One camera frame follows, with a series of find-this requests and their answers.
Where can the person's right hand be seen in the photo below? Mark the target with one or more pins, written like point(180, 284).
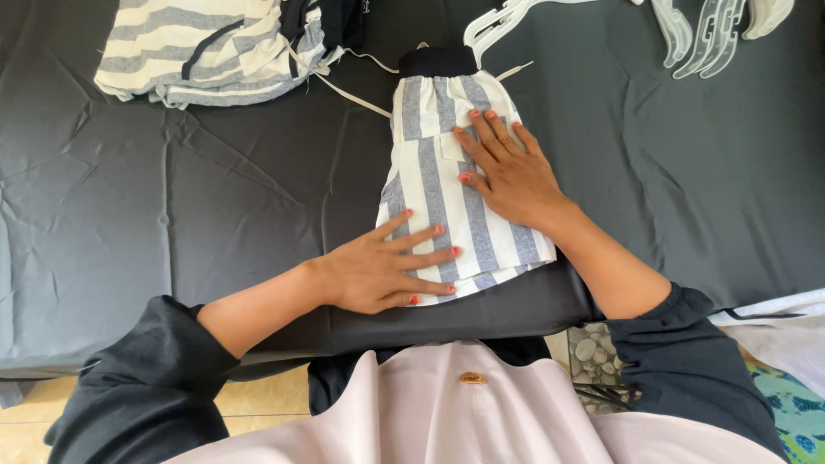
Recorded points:
point(519, 184)

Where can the person's black long-sleeve top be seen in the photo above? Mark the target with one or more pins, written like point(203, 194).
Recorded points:
point(154, 386)

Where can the white cloth with black stripe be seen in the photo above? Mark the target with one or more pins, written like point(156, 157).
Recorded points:
point(780, 335)

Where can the person's left hand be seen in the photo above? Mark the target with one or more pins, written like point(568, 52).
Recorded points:
point(367, 274)

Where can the teal floral cloth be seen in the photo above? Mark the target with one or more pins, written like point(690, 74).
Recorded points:
point(796, 412)

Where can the pile of striped garments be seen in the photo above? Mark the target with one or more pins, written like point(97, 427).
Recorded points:
point(200, 48)

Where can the grey white striped shorts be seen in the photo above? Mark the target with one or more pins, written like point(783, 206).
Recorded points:
point(438, 161)

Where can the small brown brooch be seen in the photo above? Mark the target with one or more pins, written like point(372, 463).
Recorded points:
point(473, 378)

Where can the black tablecloth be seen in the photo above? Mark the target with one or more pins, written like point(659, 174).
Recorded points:
point(161, 193)

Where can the person's pale pink headscarf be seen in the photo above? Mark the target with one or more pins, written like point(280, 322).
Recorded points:
point(451, 419)

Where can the white plastic hanger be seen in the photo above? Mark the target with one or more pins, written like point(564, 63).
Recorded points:
point(499, 22)

